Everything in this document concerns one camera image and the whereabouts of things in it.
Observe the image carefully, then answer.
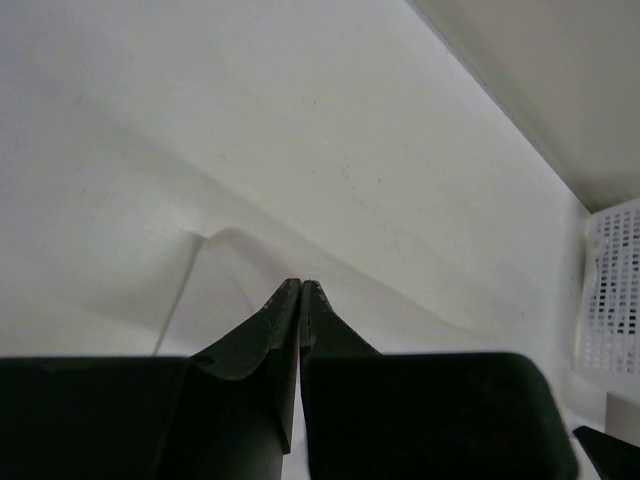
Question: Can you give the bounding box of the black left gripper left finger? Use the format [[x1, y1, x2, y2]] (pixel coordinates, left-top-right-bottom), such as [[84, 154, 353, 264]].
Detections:
[[1, 279, 300, 479]]

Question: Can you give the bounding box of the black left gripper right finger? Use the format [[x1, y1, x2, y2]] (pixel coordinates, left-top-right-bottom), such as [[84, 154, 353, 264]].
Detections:
[[300, 280, 579, 479]]

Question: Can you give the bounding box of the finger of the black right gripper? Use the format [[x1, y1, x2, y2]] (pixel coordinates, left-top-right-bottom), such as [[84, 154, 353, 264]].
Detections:
[[573, 426, 640, 480]]

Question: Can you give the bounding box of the white tank top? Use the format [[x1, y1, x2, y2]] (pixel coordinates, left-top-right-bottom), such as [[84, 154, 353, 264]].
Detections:
[[76, 229, 548, 462]]

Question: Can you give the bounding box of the white plastic laundry basket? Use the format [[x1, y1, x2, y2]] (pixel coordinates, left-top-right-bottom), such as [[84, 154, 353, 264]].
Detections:
[[574, 199, 639, 377]]

